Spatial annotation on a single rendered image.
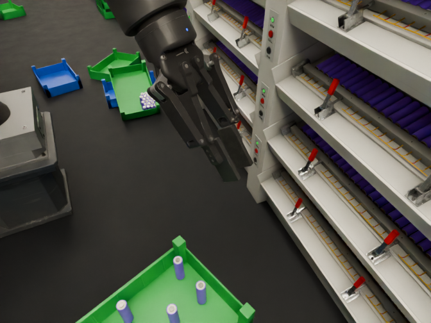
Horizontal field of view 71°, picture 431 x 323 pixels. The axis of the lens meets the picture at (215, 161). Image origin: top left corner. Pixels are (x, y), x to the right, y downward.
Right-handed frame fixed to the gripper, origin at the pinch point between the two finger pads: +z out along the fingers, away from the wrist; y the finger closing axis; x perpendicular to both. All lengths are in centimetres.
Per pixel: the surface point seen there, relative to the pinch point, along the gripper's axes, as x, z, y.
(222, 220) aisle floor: -49, 39, -31
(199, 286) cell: -12.6, 19.6, 9.7
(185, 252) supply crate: -19.7, 17.1, 4.6
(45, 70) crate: -172, -56, -64
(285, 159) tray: -17.9, 21.5, -37.9
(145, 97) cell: -101, -12, -68
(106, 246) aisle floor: -73, 24, 0
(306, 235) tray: -18, 45, -32
